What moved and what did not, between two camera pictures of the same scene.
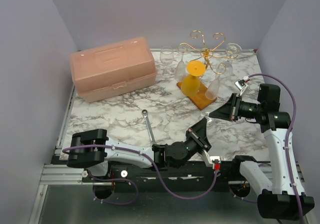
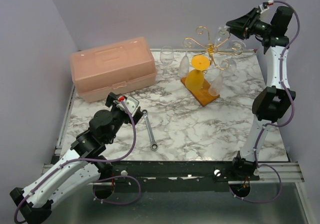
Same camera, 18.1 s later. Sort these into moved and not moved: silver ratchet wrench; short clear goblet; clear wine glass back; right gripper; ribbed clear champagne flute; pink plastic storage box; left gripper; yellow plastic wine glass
Moved: yellow plastic wine glass; short clear goblet; right gripper; left gripper; ribbed clear champagne flute
Not moved: silver ratchet wrench; pink plastic storage box; clear wine glass back
